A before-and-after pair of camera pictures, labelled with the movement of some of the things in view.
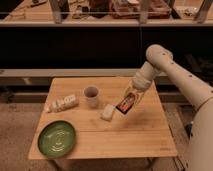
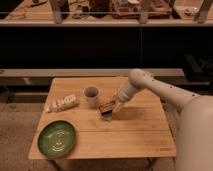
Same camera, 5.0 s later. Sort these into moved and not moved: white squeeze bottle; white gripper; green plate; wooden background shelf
Moved: white gripper
Not moved: white squeeze bottle; wooden background shelf; green plate
